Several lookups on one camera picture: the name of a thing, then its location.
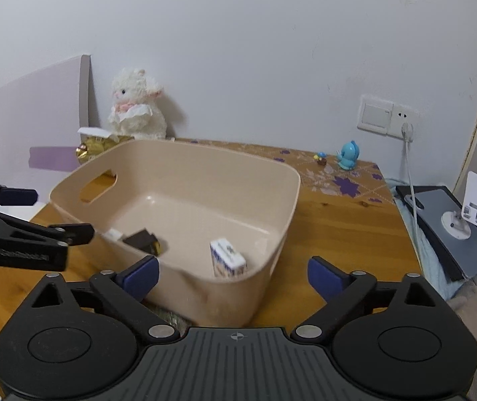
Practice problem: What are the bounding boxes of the small dark box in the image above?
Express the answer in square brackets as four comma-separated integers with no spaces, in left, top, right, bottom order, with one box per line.
[122,229,163,256]

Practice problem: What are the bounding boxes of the purple white headboard panel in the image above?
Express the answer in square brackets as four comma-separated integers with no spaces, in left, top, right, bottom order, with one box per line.
[0,54,91,203]

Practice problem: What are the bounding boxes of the light blue knitted cloth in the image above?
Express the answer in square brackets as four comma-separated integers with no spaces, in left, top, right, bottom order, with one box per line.
[392,192,462,300]

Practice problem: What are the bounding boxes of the white blue tissue pack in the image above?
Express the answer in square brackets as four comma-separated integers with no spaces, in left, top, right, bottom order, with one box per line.
[209,238,247,278]

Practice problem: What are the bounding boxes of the floral purple table mat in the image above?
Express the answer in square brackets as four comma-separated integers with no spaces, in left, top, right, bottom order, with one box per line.
[178,139,394,205]

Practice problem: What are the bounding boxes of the gold snack bag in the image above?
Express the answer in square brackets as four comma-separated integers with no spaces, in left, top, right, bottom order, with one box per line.
[75,135,132,164]

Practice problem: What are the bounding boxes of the beige plastic storage basket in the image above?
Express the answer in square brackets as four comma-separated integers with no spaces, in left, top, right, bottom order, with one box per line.
[50,140,301,327]

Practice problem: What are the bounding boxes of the dark grey laptop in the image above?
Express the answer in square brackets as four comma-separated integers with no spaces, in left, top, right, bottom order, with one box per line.
[395,185,477,281]

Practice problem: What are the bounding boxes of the blue bird figurine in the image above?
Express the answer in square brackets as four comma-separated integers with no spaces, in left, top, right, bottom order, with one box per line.
[337,140,360,170]

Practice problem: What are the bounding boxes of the white phone stand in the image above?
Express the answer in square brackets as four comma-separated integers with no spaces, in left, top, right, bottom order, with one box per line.
[441,171,477,241]

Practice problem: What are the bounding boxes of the white plush lamb toy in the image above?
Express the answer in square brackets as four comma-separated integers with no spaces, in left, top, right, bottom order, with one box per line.
[108,68,167,139]

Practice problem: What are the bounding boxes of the white charger cable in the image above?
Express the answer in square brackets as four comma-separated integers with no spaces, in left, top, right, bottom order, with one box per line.
[399,122,425,273]

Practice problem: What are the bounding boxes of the white wall switch socket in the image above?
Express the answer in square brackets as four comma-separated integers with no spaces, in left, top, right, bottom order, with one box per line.
[357,95,421,139]

